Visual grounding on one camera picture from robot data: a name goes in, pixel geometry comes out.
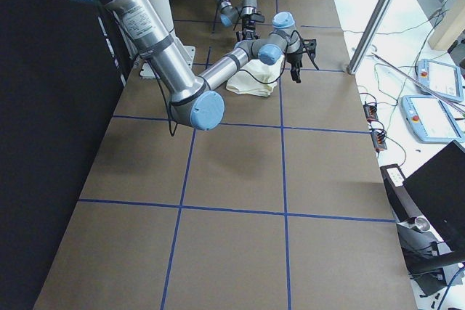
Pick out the black box with white label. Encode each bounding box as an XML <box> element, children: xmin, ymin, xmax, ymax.
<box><xmin>380</xmin><ymin>164</ymin><xmax>429</xmax><ymax>224</ymax></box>

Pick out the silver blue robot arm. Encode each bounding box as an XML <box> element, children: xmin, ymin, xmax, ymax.
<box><xmin>79</xmin><ymin>0</ymin><xmax>306</xmax><ymax>130</ymax></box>
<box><xmin>215</xmin><ymin>0</ymin><xmax>264</xmax><ymax>41</ymax></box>

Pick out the orange black connector box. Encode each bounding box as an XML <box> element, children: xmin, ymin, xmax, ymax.
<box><xmin>371</xmin><ymin>130</ymin><xmax>387</xmax><ymax>152</ymax></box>
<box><xmin>363</xmin><ymin>104</ymin><xmax>379</xmax><ymax>122</ymax></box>

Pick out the lower orange black connector box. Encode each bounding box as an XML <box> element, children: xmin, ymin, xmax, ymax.
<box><xmin>371</xmin><ymin>130</ymin><xmax>387</xmax><ymax>152</ymax></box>

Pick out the silver metal cylinder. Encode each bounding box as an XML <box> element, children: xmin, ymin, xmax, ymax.
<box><xmin>413</xmin><ymin>216</ymin><xmax>431</xmax><ymax>233</ymax></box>

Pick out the aluminium frame post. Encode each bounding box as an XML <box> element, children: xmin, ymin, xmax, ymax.
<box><xmin>347</xmin><ymin>0</ymin><xmax>393</xmax><ymax>75</ymax></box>

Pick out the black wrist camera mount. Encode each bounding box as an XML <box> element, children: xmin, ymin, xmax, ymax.
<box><xmin>242</xmin><ymin>13</ymin><xmax>265</xmax><ymax>26</ymax></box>
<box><xmin>304</xmin><ymin>39</ymin><xmax>317</xmax><ymax>58</ymax></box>

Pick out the wooden beam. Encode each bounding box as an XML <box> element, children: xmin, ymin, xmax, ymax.
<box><xmin>429</xmin><ymin>0</ymin><xmax>464</xmax><ymax>50</ymax></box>

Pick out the near blue teach pendant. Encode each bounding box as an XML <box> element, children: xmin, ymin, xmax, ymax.
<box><xmin>400</xmin><ymin>95</ymin><xmax>464</xmax><ymax>144</ymax></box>

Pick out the black monitor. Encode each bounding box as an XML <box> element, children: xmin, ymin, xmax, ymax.
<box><xmin>404</xmin><ymin>141</ymin><xmax>464</xmax><ymax>250</ymax></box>

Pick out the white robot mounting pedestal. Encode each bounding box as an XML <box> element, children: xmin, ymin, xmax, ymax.
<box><xmin>139</xmin><ymin>0</ymin><xmax>196</xmax><ymax>81</ymax></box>

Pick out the far blue teach pendant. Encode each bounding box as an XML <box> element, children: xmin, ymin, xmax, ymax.
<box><xmin>416</xmin><ymin>59</ymin><xmax>464</xmax><ymax>102</ymax></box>

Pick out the cream long-sleeve cat shirt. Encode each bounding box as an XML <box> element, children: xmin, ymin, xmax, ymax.
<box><xmin>226</xmin><ymin>56</ymin><xmax>284</xmax><ymax>97</ymax></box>

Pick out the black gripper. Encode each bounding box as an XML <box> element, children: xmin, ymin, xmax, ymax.
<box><xmin>239</xmin><ymin>18</ymin><xmax>259</xmax><ymax>40</ymax></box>
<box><xmin>286</xmin><ymin>47</ymin><xmax>305</xmax><ymax>83</ymax></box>

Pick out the blue teach pendant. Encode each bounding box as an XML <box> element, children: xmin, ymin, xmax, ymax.
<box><xmin>400</xmin><ymin>95</ymin><xmax>464</xmax><ymax>144</ymax></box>
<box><xmin>416</xmin><ymin>59</ymin><xmax>464</xmax><ymax>102</ymax></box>

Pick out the upper orange black connector box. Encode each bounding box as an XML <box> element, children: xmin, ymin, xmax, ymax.
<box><xmin>363</xmin><ymin>104</ymin><xmax>379</xmax><ymax>122</ymax></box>

